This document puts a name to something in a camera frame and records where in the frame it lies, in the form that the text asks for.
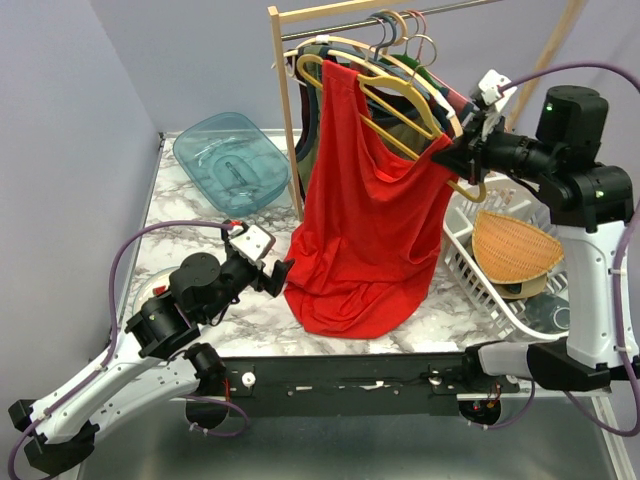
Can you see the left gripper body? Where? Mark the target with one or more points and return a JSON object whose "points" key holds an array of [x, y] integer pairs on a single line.
{"points": [[238, 276]]}

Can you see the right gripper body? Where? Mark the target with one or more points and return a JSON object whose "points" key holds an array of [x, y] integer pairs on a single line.
{"points": [[517, 155]]}

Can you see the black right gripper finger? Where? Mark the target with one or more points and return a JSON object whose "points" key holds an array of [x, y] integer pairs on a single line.
{"points": [[475, 128], [458, 158]]}

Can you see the red tank top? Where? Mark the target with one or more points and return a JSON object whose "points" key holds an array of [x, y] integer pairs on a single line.
{"points": [[366, 251]]}

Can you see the yellow hanger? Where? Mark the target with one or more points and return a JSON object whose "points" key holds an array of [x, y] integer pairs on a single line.
{"points": [[311, 102]]}

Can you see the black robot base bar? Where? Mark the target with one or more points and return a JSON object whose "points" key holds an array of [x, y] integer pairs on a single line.
{"points": [[437, 384]]}

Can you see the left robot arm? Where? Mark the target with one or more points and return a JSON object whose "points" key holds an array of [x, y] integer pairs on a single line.
{"points": [[156, 357]]}

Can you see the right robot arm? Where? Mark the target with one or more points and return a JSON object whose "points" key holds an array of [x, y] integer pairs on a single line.
{"points": [[590, 205]]}

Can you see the green tank top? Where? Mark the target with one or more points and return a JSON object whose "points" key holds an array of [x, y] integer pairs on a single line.
{"points": [[381, 116]]}

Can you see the blue plastic hanger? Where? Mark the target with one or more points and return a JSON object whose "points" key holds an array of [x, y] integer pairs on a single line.
{"points": [[388, 36]]}

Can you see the green velvet hanger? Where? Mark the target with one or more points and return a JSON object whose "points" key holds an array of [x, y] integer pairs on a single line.
{"points": [[414, 66]]}

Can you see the dark maroon tank top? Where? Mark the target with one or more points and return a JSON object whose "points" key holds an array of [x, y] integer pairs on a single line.
{"points": [[300, 115]]}

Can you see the watermelon pattern plate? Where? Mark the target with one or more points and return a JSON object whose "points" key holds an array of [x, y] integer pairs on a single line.
{"points": [[158, 282]]}

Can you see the blue plastic tub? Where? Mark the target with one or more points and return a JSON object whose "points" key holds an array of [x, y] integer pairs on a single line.
{"points": [[232, 163]]}

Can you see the white laundry basket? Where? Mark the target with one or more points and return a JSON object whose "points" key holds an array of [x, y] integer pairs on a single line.
{"points": [[542, 317]]}

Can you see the wooden clothes rack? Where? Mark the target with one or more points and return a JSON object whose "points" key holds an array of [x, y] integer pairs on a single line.
{"points": [[564, 26]]}

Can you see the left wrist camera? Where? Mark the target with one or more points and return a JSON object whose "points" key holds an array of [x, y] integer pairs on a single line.
{"points": [[251, 242]]}

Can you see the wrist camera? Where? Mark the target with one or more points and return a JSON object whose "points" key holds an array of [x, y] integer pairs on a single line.
{"points": [[251, 242], [491, 93]]}

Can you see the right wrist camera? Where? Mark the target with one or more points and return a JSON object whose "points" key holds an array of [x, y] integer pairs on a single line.
{"points": [[491, 93]]}

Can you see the pink wire hanger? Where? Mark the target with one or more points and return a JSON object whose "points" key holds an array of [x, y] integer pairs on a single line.
{"points": [[421, 36]]}

